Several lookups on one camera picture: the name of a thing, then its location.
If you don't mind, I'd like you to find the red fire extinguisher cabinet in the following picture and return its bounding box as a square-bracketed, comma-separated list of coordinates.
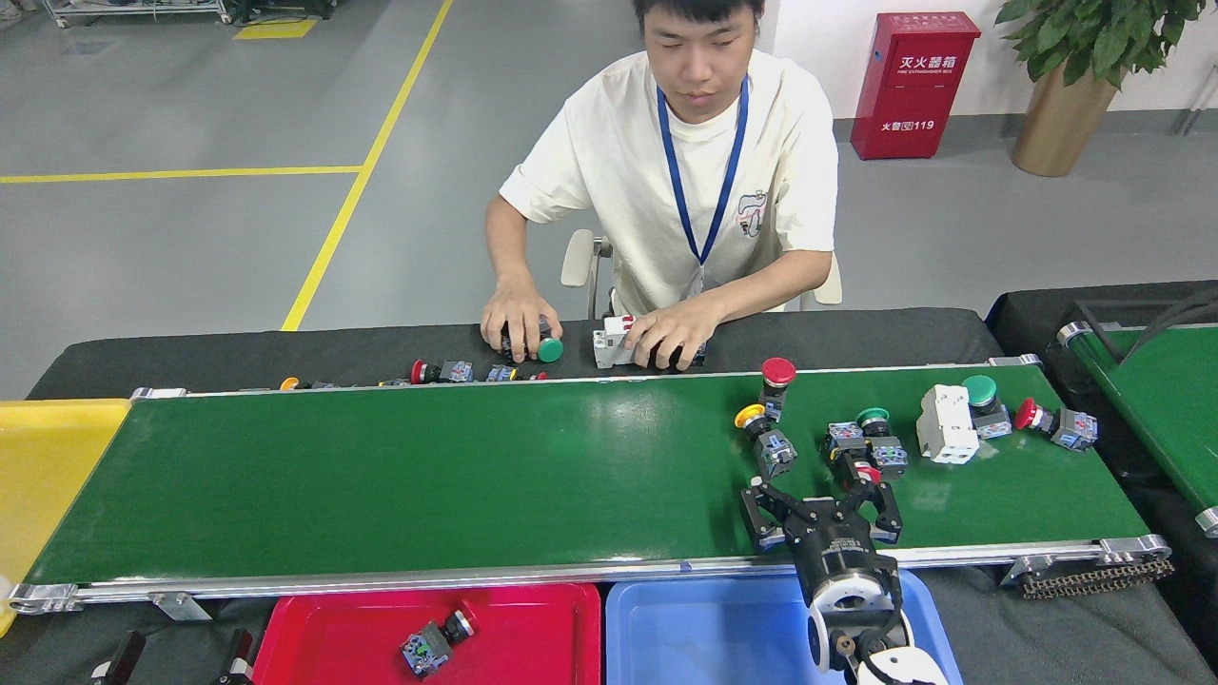
[850, 11, 982, 161]

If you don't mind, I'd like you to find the red plastic tray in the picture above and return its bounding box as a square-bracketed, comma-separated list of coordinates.
[252, 582, 602, 685]

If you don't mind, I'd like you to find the metal wheeled cart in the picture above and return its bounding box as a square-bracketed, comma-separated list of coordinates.
[43, 0, 229, 28]

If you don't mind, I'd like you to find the black drive chain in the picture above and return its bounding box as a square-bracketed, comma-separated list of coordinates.
[1020, 558, 1176, 600]

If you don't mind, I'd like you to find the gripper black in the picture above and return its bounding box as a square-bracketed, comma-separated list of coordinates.
[739, 476, 904, 586]

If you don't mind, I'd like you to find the green conveyor belt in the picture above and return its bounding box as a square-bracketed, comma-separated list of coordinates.
[1056, 322, 1218, 538]
[8, 355, 1173, 615]

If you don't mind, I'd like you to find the green plant in gold pot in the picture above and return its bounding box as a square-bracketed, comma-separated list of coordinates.
[994, 0, 1208, 178]

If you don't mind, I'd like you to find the grey office chair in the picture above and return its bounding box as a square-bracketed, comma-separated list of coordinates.
[560, 228, 843, 320]

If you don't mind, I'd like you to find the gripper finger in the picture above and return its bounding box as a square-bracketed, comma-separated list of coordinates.
[90, 630, 148, 685]
[211, 628, 258, 685]

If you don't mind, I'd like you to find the white circuit breaker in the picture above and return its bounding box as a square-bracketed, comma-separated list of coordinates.
[592, 316, 658, 370]
[916, 383, 981, 466]

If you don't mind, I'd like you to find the yellow plastic bin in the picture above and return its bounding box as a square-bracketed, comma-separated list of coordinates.
[0, 398, 132, 638]

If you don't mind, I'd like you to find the black cable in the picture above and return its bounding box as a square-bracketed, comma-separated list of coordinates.
[1121, 288, 1218, 365]

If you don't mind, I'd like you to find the blue lanyard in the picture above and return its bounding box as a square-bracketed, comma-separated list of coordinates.
[657, 76, 751, 298]

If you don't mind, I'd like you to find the black silver push button switch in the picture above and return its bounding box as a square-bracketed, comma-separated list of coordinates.
[400, 607, 475, 679]

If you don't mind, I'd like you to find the person's left hand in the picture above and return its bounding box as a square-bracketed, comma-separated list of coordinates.
[623, 297, 729, 372]

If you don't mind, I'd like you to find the person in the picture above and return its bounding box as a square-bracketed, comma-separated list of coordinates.
[481, 0, 843, 372]

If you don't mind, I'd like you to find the blue plastic tray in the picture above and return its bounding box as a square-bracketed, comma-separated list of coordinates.
[605, 569, 964, 685]

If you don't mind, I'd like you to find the white wall conduit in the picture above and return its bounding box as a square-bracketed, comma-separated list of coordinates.
[1178, 86, 1218, 134]

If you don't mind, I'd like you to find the red mushroom button switch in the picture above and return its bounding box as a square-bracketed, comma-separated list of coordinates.
[758, 357, 798, 423]

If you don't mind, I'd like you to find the person's right hand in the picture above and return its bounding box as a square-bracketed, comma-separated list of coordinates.
[481, 276, 564, 364]

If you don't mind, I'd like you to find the black machine base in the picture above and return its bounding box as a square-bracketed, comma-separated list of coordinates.
[233, 0, 339, 25]

